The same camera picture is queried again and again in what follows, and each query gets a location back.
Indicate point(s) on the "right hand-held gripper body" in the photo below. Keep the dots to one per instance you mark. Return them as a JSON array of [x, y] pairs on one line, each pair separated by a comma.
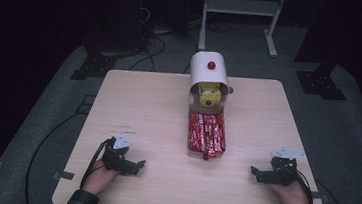
[[282, 172]]

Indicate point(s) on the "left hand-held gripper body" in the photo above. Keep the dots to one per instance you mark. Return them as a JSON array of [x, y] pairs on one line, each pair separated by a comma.
[[117, 157]]

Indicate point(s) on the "person's right hand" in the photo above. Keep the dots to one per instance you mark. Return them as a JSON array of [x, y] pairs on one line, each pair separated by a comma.
[[290, 197]]

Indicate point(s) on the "person's left hand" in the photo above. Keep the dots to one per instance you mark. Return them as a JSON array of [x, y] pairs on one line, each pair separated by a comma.
[[99, 178]]

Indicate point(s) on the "grey tape strip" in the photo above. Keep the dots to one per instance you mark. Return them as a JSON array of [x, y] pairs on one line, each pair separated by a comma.
[[63, 175], [320, 196]]

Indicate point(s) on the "red snack packet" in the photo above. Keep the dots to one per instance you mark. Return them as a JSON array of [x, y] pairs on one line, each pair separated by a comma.
[[206, 134]]

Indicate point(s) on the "black stand base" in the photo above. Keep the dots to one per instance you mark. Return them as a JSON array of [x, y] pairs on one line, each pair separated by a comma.
[[94, 67], [320, 84]]

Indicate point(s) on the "white dispenser with red knob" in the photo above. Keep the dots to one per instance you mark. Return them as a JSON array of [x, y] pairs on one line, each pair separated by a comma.
[[209, 72]]

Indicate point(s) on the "white metal stand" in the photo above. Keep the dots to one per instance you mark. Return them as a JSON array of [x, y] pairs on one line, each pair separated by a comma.
[[241, 6]]

